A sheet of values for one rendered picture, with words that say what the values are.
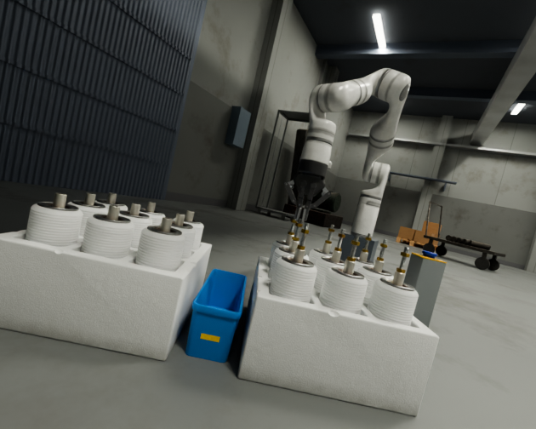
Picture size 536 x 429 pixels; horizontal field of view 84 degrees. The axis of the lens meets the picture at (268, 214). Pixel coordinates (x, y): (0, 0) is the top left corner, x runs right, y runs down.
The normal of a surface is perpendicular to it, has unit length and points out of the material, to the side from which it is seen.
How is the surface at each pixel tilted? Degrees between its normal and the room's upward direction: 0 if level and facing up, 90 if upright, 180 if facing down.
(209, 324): 92
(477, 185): 90
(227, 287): 88
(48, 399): 0
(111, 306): 90
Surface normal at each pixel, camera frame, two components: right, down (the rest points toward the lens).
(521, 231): -0.46, -0.05
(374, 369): 0.02, 0.07
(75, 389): 0.23, -0.97
